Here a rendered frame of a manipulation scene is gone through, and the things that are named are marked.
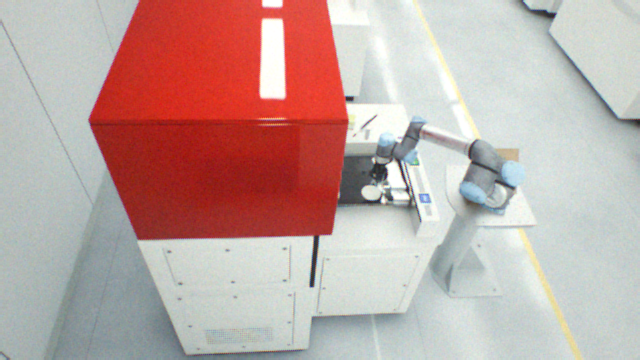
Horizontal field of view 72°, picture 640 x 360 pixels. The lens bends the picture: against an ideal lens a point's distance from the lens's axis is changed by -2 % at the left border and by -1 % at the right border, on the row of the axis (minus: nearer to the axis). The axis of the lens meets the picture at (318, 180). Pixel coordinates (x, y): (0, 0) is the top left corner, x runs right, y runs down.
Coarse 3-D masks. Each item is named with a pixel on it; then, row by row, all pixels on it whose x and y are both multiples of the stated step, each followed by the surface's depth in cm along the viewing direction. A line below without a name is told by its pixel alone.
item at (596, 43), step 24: (576, 0) 484; (600, 0) 448; (624, 0) 415; (552, 24) 527; (576, 24) 485; (600, 24) 449; (624, 24) 418; (576, 48) 485; (600, 48) 449; (624, 48) 418; (600, 72) 450; (624, 72) 419; (624, 96) 419
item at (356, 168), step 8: (344, 160) 249; (352, 160) 249; (360, 160) 249; (368, 160) 250; (344, 168) 244; (352, 168) 245; (360, 168) 245; (368, 168) 246; (344, 176) 240; (352, 176) 241; (360, 176) 241; (344, 184) 236; (352, 184) 237; (360, 184) 237; (368, 184) 238; (344, 192) 233; (352, 192) 233; (360, 192) 233; (344, 200) 229; (352, 200) 229; (360, 200) 230; (368, 200) 230; (376, 200) 230
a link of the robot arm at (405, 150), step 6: (402, 138) 209; (408, 138) 206; (396, 144) 209; (402, 144) 208; (408, 144) 206; (414, 144) 207; (396, 150) 208; (402, 150) 207; (408, 150) 206; (414, 150) 207; (396, 156) 209; (402, 156) 207; (408, 156) 206; (414, 156) 206; (408, 162) 208
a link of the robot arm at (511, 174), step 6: (504, 162) 217; (510, 162) 213; (516, 162) 213; (504, 168) 212; (510, 168) 211; (516, 168) 212; (522, 168) 212; (498, 174) 216; (504, 174) 211; (510, 174) 211; (516, 174) 212; (522, 174) 212; (498, 180) 215; (504, 180) 212; (510, 180) 211; (516, 180) 212; (522, 180) 212; (510, 186) 213
